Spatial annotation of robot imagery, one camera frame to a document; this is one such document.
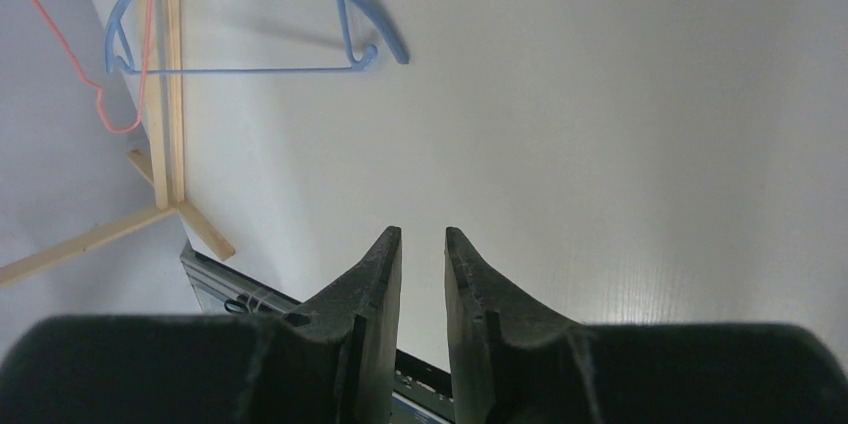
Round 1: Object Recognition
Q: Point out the wooden clothes rack frame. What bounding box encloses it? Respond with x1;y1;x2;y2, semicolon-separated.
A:
1;0;236;286

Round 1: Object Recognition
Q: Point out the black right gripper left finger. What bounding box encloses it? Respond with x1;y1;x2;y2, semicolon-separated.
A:
1;226;402;423

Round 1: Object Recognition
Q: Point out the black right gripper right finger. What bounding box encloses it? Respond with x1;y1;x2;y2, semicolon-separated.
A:
445;227;847;423

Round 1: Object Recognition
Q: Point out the pink notched hanger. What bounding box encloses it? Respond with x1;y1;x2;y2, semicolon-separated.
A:
29;0;154;134

